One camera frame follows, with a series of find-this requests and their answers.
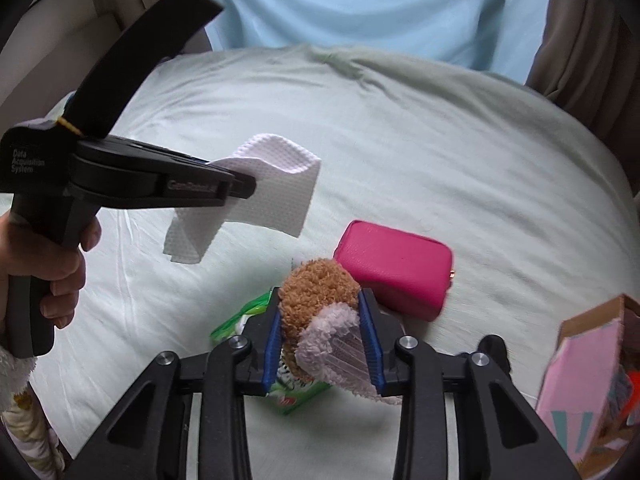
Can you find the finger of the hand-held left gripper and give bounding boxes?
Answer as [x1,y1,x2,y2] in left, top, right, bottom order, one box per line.
[114,139,217,172]
[160,169,258,208]

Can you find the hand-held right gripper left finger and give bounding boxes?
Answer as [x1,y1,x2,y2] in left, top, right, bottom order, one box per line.
[67,287,286,480]

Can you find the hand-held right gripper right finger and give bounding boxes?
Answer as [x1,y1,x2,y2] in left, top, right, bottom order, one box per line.
[357,287,583,480]

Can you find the white paper towel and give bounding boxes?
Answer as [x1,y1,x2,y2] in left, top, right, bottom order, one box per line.
[162,133,322,265]

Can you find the brown and pink plush toy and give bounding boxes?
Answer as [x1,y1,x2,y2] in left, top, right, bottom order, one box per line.
[276,258,402,407]

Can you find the person's left hand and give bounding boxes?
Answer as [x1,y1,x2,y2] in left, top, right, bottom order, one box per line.
[0,209,102,332]

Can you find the green plastic packet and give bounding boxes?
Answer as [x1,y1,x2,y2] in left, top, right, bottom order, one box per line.
[209,259,335,416]

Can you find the pink leather pouch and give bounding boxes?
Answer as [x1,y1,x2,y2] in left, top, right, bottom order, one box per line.
[333,219,455,322]

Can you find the pale green bed sheet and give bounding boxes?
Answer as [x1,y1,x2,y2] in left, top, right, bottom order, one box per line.
[27,44,640,461]

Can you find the pink cardboard box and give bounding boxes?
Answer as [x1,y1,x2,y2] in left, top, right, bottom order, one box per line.
[534,294,640,480]

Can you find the light blue curtain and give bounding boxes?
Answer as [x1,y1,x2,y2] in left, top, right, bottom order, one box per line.
[204,0,552,75]

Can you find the patterned cream cloth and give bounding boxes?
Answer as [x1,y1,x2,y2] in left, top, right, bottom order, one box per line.
[0,392,67,480]

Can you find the brown curtain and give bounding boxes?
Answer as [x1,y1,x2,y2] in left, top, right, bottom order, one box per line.
[524,0,640,161]

